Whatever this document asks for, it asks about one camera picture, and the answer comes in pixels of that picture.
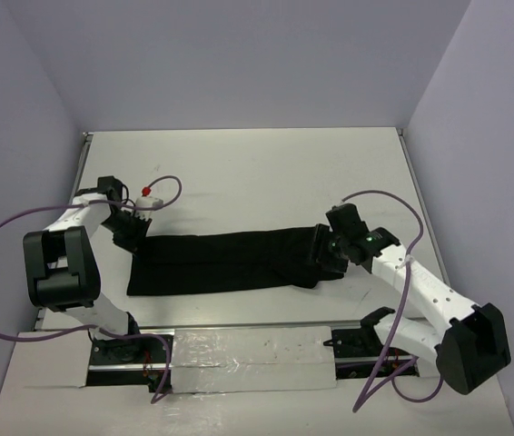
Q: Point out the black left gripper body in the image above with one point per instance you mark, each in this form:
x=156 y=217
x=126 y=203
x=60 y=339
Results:
x=127 y=229

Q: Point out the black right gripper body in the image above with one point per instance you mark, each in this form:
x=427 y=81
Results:
x=332 y=252

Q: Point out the black t shirt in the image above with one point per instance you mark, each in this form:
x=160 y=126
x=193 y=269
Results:
x=169 y=265

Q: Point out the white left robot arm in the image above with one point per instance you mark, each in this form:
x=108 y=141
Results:
x=61 y=270

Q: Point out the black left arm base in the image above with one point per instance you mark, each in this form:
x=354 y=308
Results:
x=136 y=362

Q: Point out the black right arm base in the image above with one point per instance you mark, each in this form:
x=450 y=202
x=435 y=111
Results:
x=356 y=351

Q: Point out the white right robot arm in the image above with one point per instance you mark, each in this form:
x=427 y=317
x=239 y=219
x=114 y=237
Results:
x=465 y=341

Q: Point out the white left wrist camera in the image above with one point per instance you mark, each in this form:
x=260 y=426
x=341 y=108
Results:
x=146 y=204

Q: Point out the silver aluminium rail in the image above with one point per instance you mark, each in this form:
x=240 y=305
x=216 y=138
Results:
x=244 y=309

